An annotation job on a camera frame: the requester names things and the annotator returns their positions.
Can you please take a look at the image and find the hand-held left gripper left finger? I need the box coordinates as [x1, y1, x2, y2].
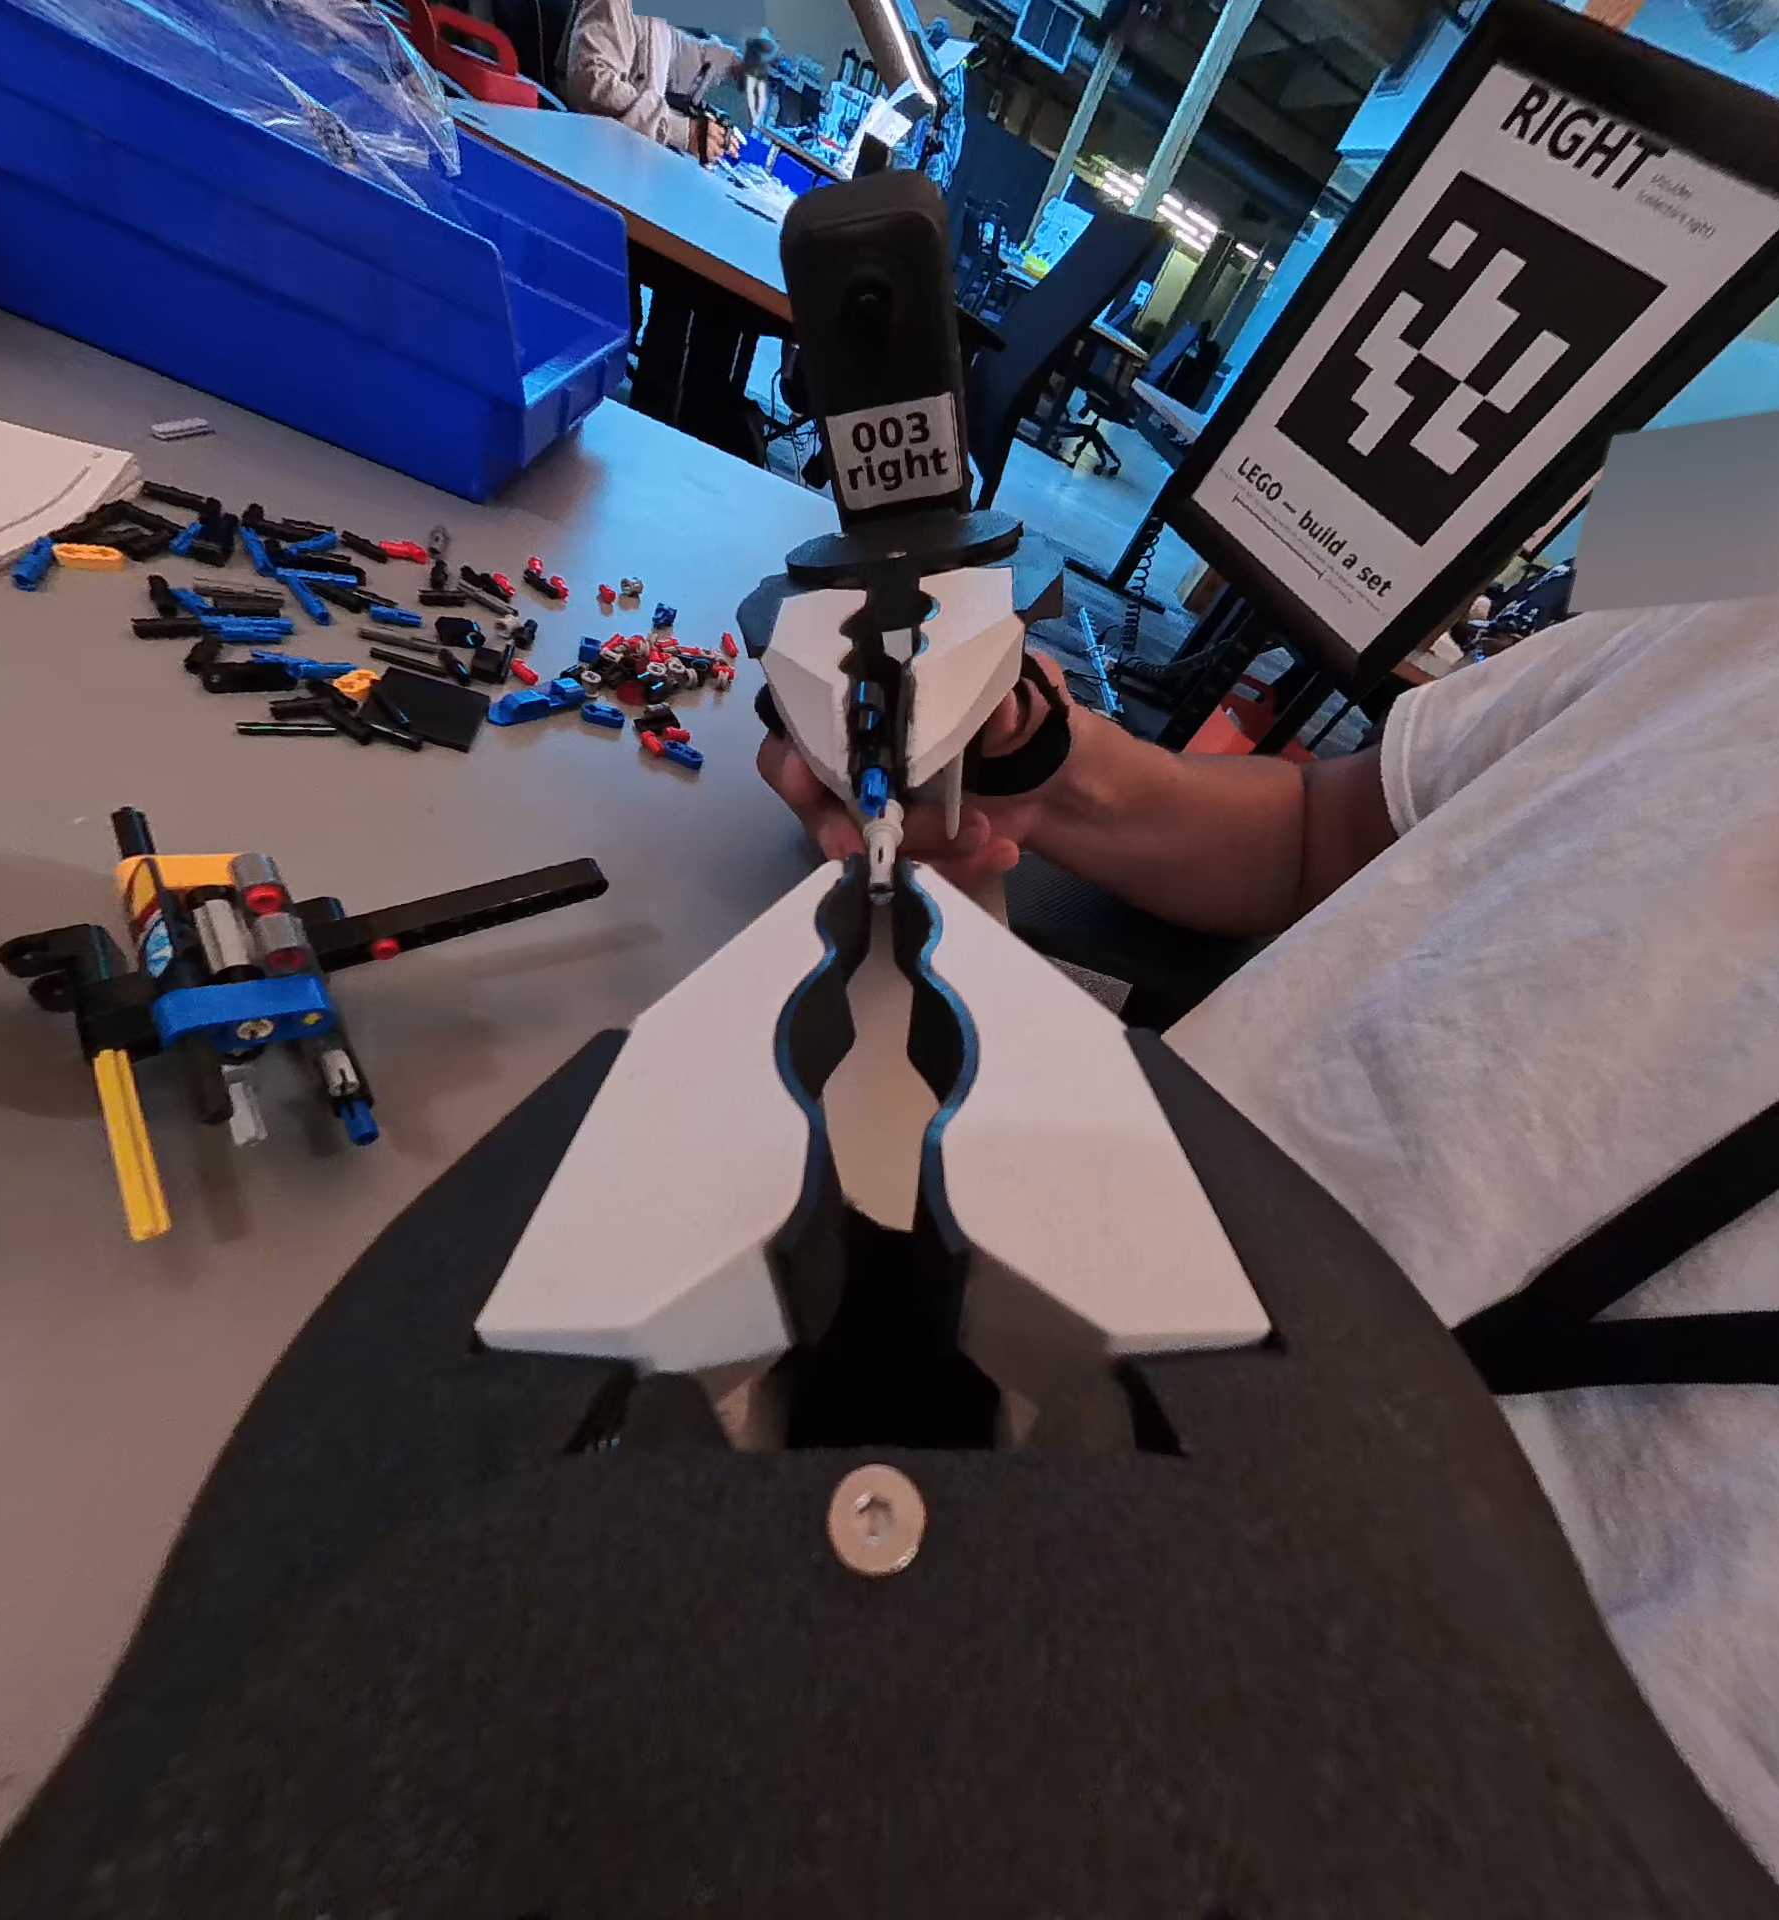
[474, 861, 882, 1450]

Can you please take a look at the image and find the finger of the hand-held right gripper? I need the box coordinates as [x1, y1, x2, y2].
[759, 576, 881, 815]
[887, 569, 1029, 843]

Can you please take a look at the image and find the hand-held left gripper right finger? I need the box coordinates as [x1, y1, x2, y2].
[887, 861, 1271, 1446]

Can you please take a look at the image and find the person's right forearm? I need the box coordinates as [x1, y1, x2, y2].
[1112, 733, 1406, 942]

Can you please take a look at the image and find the pile of loose lego pieces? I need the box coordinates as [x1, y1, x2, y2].
[11, 477, 746, 775]

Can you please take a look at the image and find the lego assembly with yellow axle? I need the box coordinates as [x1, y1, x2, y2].
[0, 810, 608, 1242]

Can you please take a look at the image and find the person's right hand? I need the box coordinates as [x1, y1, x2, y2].
[751, 703, 1136, 890]

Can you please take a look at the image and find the orange object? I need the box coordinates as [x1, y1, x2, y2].
[1186, 666, 1332, 760]

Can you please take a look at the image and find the grey background table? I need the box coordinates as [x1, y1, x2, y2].
[454, 97, 1004, 361]

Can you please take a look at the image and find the black framed marker sign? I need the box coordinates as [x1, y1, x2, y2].
[1112, 0, 1779, 757]

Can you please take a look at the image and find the red chair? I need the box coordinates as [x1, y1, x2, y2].
[406, 0, 545, 110]

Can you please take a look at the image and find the blue plastic storage bin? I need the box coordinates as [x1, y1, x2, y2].
[0, 0, 630, 504]

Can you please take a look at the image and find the clear plastic bag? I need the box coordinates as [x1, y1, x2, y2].
[20, 0, 467, 192]

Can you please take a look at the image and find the white instruction booklet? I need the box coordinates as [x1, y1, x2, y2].
[0, 396, 140, 612]

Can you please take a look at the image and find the coiled cable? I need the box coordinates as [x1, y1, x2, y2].
[1075, 600, 1153, 699]

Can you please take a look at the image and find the black harness strap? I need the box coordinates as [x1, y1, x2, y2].
[1453, 1051, 1779, 1398]

